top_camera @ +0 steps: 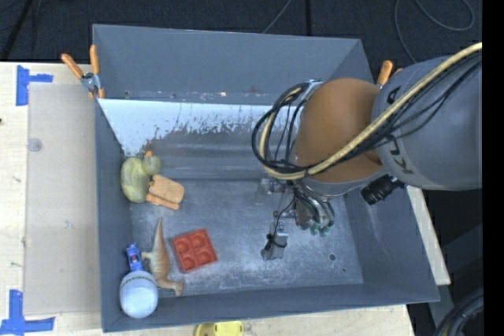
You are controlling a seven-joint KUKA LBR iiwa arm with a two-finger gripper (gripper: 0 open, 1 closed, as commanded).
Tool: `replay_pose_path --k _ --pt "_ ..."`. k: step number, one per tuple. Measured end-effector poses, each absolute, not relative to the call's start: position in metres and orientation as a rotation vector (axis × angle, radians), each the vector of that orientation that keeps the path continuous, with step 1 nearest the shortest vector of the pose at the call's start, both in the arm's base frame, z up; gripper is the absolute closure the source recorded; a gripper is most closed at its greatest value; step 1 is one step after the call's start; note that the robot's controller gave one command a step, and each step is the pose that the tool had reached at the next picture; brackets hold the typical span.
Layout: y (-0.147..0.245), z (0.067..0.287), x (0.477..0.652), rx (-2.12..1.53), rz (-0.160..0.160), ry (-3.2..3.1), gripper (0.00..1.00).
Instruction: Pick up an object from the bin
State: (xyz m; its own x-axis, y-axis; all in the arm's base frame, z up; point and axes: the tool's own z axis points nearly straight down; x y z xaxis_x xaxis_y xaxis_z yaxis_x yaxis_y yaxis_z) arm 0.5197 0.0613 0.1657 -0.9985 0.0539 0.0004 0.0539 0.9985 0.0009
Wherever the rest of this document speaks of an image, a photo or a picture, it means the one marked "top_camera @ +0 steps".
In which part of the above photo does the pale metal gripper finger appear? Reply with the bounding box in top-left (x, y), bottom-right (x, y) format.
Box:
top-left (254, 177), bottom-right (287, 206)
top-left (260, 220), bottom-right (290, 262)

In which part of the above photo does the grey metal bin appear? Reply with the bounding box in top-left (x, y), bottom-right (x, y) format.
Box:
top-left (91, 23), bottom-right (442, 334)

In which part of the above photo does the red square building block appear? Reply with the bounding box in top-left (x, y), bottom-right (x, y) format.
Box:
top-left (170, 227), bottom-right (219, 275)

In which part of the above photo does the orange toy toast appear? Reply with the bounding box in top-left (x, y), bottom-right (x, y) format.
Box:
top-left (145, 173), bottom-right (186, 212)

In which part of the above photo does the tan toy dinosaur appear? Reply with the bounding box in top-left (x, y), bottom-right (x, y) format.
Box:
top-left (140, 216), bottom-right (185, 297)

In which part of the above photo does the yellow-green toy duck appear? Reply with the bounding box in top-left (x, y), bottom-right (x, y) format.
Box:
top-left (120, 150), bottom-right (163, 205)

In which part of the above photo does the white spray bottle blue nozzle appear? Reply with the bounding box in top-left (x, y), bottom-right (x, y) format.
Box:
top-left (118, 242), bottom-right (160, 320)

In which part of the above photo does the pale flat board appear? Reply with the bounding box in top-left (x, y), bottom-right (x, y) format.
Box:
top-left (22, 82), bottom-right (103, 317)

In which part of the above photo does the black cylinder on white bracket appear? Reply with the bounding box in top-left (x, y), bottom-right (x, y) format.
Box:
top-left (360, 174), bottom-right (407, 206)

